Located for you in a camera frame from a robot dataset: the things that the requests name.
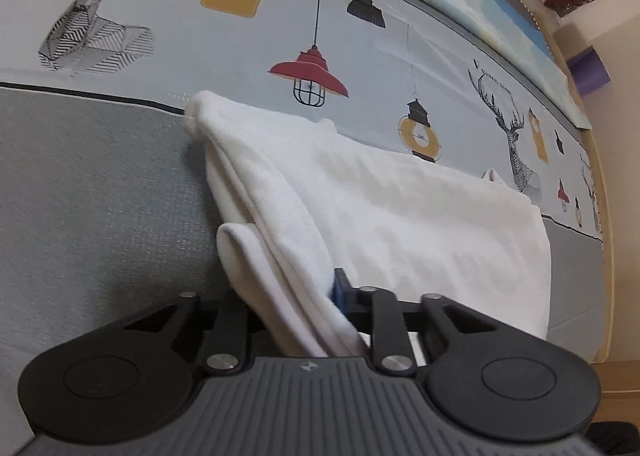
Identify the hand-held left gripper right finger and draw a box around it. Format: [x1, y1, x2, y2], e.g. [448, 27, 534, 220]
[331, 267, 497, 377]

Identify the deer print bed sheet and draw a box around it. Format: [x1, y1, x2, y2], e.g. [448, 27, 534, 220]
[0, 0, 615, 456]

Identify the purple block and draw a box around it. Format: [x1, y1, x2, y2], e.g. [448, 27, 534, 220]
[566, 49, 612, 97]

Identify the white towel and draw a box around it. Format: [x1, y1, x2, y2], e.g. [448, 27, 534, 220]
[184, 89, 553, 360]

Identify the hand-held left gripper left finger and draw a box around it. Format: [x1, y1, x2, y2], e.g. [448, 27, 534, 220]
[122, 288, 249, 378]

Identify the light blue patterned mat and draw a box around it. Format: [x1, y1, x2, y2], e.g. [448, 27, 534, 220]
[270, 0, 594, 132]

